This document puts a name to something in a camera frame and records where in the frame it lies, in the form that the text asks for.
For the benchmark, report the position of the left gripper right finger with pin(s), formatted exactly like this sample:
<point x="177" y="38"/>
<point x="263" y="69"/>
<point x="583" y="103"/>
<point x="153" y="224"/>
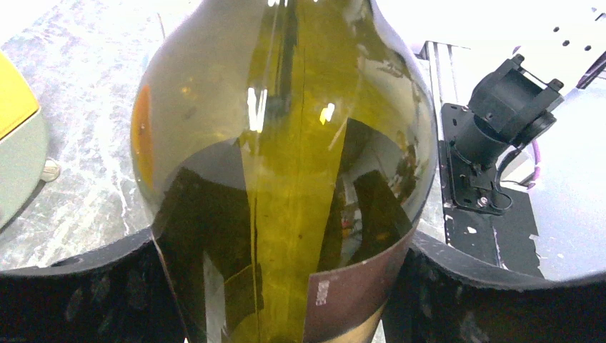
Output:
<point x="445" y="295"/>

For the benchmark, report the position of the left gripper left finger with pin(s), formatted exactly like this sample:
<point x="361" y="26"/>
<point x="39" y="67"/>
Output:
<point x="116" y="293"/>

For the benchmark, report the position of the olive green wine bottle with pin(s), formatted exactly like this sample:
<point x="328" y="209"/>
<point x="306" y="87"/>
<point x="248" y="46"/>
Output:
<point x="285" y="150"/>

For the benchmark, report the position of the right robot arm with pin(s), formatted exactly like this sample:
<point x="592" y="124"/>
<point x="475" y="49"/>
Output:
<point x="513" y="104"/>

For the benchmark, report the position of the cylindrical drawer cabinet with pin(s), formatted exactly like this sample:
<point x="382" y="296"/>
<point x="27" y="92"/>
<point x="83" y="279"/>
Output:
<point x="24" y="143"/>

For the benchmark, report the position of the black base frame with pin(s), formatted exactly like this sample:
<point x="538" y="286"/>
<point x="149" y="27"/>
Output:
<point x="495" y="228"/>

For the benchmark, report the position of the aluminium rail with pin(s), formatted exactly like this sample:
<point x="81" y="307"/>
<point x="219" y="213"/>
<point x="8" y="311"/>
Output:
<point x="442" y="78"/>

